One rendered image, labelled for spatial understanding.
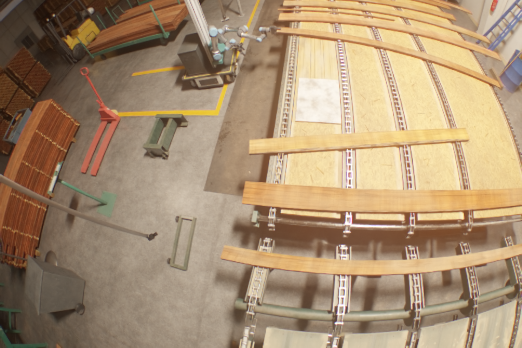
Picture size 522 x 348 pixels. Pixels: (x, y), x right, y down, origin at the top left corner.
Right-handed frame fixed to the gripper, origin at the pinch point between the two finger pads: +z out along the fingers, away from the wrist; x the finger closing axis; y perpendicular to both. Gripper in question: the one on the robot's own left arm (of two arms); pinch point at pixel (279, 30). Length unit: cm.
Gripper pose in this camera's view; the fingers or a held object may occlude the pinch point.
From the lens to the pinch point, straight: 344.4
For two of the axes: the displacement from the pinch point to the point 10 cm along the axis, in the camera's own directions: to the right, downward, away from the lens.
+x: -1.6, -4.6, -8.7
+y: -3.1, 8.6, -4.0
